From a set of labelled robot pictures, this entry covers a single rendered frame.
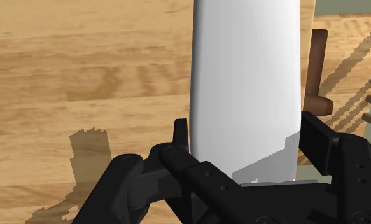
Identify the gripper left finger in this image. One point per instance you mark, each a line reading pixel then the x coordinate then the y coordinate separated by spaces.
pixel 179 169

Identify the brown wooden rod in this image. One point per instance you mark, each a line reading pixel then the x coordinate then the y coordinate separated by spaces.
pixel 316 62

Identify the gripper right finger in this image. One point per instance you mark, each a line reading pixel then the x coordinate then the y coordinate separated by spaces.
pixel 354 173

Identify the tall white cylinder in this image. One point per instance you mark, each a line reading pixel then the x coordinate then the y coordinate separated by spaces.
pixel 244 86

